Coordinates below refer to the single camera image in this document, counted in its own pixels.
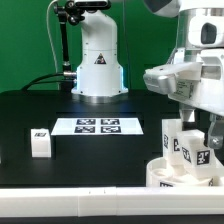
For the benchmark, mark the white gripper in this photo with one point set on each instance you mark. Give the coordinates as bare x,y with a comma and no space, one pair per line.
194,78

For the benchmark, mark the white round stool seat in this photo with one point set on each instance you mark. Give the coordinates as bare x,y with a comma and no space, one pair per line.
159,173

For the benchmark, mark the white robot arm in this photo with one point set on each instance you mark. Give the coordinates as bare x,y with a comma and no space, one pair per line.
98,73

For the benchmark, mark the white sheet with tags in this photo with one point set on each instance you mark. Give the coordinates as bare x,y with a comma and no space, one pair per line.
97,126

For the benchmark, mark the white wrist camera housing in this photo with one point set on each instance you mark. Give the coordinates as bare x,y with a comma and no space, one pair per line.
206,31

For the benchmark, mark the white front obstacle rail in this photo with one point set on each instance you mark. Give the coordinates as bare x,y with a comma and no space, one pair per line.
110,201

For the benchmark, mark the black camera stand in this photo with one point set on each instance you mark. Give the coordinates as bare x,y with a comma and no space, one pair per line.
67,14

